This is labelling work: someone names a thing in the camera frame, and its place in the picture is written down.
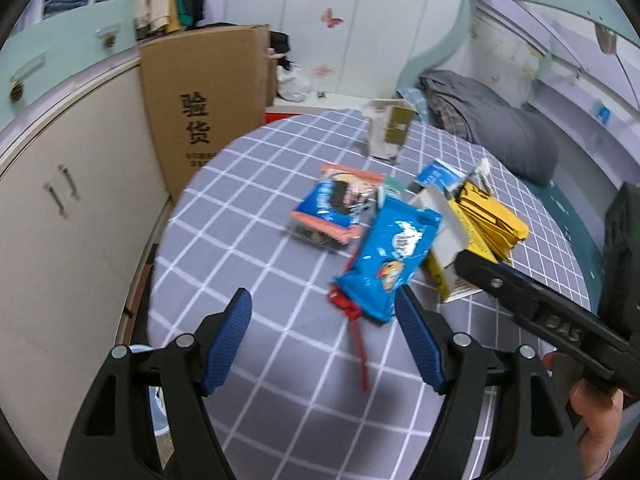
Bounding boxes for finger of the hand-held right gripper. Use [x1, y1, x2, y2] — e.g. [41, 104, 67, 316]
[497, 265, 533, 283]
[455, 250, 551, 331]

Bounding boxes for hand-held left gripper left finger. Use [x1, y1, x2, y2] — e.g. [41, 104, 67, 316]
[57, 287, 252, 480]

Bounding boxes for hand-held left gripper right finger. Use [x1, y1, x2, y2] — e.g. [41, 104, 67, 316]
[394, 285, 586, 480]

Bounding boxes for bundle of yellow packets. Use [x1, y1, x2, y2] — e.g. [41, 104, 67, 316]
[452, 180, 530, 263]

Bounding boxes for yellow white carton box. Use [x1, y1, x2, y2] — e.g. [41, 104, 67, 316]
[410, 185, 493, 303]

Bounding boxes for blue white packet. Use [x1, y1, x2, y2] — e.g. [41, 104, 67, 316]
[415, 159, 466, 193]

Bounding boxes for person's right hand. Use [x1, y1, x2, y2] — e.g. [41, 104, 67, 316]
[542, 351, 626, 478]

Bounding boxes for red wrapper strip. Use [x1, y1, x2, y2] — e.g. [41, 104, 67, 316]
[327, 285, 371, 391]

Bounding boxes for teal candy print sheet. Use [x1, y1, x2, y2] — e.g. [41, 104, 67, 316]
[530, 180, 616, 321]

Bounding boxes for grey checked tablecloth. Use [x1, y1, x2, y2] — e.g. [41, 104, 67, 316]
[147, 108, 591, 480]

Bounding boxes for small white plastic piece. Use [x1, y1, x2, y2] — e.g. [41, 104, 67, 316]
[467, 159, 493, 193]

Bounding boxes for grey pillow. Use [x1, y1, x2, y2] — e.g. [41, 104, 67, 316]
[419, 71, 560, 186]

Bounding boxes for pink blue snack packet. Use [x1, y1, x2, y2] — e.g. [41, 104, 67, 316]
[290, 162, 388, 246]

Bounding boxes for plaid bedding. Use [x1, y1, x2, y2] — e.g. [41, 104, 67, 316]
[397, 86, 471, 136]

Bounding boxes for white low cabinet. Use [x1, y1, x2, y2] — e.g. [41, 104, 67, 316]
[0, 52, 173, 401]

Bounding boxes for olive small carton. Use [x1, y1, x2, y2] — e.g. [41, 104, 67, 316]
[367, 99, 417, 161]

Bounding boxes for large cardboard box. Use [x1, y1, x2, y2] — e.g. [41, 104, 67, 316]
[137, 24, 278, 201]

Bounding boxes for white plastic bag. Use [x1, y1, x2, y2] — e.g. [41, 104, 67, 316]
[277, 63, 311, 103]

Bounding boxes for pale green wardrobe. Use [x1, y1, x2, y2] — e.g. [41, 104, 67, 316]
[200, 0, 473, 111]

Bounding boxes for black cloth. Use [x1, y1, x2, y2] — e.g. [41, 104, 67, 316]
[268, 31, 291, 68]

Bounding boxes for narrow teal drawer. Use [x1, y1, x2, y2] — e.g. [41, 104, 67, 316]
[75, 0, 140, 68]

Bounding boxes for wide teal drawer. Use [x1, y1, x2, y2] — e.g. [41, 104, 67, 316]
[0, 20, 76, 116]

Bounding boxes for purple bed wall shelf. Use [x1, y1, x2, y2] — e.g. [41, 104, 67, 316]
[475, 0, 640, 161]

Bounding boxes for silver cabinet handle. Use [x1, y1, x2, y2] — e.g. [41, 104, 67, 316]
[57, 164, 81, 200]
[44, 184, 68, 218]

